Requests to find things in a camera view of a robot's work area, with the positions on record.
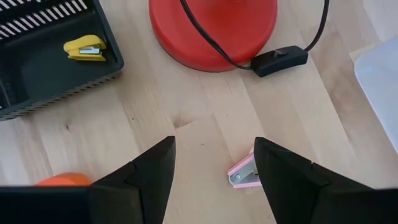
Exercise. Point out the black slotted plastic basket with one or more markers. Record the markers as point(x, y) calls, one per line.
point(37, 71)

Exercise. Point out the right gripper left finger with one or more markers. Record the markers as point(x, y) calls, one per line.
point(140, 193)

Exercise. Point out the clear plastic container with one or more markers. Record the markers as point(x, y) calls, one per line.
point(382, 81)

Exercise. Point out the red desk lamp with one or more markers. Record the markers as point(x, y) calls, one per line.
point(242, 31)

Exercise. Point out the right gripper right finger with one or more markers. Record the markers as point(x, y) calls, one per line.
point(298, 193)

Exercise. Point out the yellow mini stapler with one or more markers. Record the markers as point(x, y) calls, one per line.
point(84, 42)

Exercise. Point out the orange tape roll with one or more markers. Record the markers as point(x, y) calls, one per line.
point(66, 180)

